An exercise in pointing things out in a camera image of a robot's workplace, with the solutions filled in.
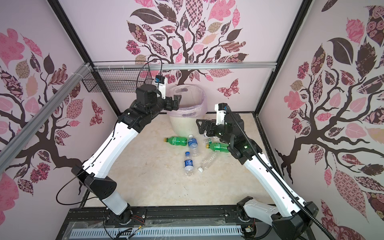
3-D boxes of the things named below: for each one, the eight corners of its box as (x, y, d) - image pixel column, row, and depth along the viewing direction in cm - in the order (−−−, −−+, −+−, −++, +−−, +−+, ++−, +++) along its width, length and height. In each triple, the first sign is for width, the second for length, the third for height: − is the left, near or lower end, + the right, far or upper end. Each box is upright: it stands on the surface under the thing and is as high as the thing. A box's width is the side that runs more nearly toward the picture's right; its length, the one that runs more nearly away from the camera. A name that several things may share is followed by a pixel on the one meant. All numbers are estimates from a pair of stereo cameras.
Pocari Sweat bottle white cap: (192, 157, 97) (192, 153, 92) (186, 139, 106) (185, 135, 102) (201, 155, 98) (201, 151, 94) (193, 137, 107) (193, 132, 103)
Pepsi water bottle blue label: (183, 176, 88) (183, 173, 85) (184, 153, 98) (184, 150, 95) (193, 176, 88) (193, 173, 85) (193, 153, 98) (193, 150, 95)
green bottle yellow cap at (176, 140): (164, 146, 102) (163, 142, 98) (165, 140, 105) (164, 136, 101) (186, 146, 102) (186, 142, 98) (187, 140, 105) (186, 136, 101)
